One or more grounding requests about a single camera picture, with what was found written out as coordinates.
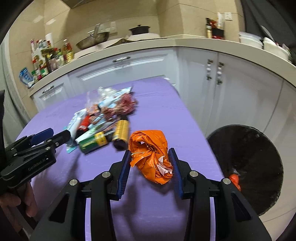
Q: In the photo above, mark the yellow cooking oil bottle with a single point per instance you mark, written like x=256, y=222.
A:
x=67, y=51

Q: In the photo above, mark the white wall socket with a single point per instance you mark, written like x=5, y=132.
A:
x=228, y=16

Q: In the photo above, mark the paper towel roll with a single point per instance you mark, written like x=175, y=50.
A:
x=48, y=37

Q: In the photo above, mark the black cooking pot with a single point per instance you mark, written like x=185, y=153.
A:
x=140, y=29

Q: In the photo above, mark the red black utensil box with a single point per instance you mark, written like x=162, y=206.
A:
x=218, y=34

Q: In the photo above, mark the red checkered ribbon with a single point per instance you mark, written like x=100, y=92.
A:
x=124, y=106

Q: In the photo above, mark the white lidded container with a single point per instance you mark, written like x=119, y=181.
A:
x=250, y=40

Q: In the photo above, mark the red plastic bag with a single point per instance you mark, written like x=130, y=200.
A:
x=234, y=178

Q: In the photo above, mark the red label dark bottle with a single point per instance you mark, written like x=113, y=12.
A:
x=83, y=127

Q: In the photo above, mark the black lined trash bin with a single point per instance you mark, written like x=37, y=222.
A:
x=251, y=155

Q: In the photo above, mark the dark sauce bottle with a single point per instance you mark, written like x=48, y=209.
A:
x=208, y=28

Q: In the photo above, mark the purple tablecloth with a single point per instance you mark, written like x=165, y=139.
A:
x=147, y=210

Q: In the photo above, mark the blue white salt bag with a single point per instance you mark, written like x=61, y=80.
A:
x=26, y=78

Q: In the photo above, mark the orange plastic bag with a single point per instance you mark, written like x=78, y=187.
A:
x=149, y=150

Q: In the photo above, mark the clear plastic bag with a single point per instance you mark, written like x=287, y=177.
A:
x=98, y=95

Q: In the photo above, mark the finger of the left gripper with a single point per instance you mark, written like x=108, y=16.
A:
x=41, y=136
x=59, y=139

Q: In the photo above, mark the steel wok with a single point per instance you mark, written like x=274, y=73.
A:
x=95, y=37

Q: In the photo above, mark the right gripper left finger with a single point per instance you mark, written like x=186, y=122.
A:
x=65, y=218

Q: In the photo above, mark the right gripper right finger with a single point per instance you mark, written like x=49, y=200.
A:
x=235, y=219

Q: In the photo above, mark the white teal tube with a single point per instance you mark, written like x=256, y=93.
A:
x=75, y=122

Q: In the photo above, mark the white bowl with spoon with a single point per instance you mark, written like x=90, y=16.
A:
x=270, y=45

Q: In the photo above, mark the person left hand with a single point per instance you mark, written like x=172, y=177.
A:
x=12, y=200

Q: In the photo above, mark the brown paper stove cover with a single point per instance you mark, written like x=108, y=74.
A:
x=115, y=42

